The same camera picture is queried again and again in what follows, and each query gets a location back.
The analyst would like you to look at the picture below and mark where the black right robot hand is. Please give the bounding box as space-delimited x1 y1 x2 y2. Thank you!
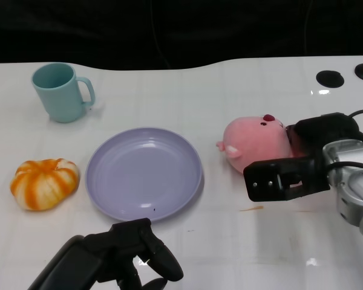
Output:
243 112 361 202

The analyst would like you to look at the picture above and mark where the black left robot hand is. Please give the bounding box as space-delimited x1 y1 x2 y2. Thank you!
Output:
27 217 184 290

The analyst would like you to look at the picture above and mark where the pink plush beaver doll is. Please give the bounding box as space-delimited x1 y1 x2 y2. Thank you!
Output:
216 114 314 175

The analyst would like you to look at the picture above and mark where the lavender plastic plate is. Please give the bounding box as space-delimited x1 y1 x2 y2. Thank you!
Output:
85 127 204 222

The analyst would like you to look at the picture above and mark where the orange white pumpkin toy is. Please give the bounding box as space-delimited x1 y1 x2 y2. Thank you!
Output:
10 158 80 211

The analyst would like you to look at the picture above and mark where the light blue plastic mug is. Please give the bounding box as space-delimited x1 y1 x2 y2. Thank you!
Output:
31 62 96 124

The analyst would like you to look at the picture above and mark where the thin grey hanging cable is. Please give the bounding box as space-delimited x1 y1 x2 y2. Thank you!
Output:
304 0 313 57
151 0 172 69

